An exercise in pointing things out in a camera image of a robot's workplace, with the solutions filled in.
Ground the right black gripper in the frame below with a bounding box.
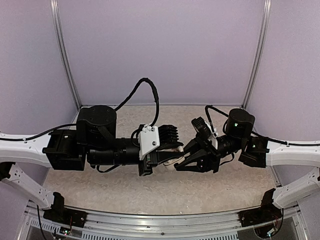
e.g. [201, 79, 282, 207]
[172, 133, 245, 174]

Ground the white charging case gold trim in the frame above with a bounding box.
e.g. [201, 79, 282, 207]
[163, 146, 185, 171]

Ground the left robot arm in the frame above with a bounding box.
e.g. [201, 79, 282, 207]
[0, 105, 183, 223]

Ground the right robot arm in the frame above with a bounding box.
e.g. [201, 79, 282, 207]
[165, 105, 320, 222]

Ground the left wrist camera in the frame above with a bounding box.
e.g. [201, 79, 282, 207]
[137, 124, 183, 161]

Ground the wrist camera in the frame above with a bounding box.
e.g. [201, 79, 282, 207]
[191, 116, 218, 148]
[137, 124, 183, 161]

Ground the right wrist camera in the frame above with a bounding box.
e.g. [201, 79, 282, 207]
[191, 116, 218, 148]

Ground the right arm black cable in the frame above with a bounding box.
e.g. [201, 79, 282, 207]
[204, 104, 320, 166]

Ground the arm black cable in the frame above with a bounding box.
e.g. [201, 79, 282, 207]
[204, 104, 320, 166]
[113, 77, 161, 126]

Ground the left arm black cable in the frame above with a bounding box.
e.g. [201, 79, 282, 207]
[113, 77, 161, 126]

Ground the front aluminium rail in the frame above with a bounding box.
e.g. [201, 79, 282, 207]
[23, 199, 303, 240]

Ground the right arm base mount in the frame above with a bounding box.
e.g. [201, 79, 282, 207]
[238, 188, 283, 227]

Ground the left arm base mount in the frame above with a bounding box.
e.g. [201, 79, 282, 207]
[43, 192, 88, 228]

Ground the right aluminium frame post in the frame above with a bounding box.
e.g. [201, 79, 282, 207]
[241, 0, 272, 109]

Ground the aluminium frame post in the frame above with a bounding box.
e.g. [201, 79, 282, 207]
[241, 0, 272, 109]
[49, 0, 82, 111]

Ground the left aluminium frame post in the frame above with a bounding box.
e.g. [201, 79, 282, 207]
[49, 0, 82, 111]

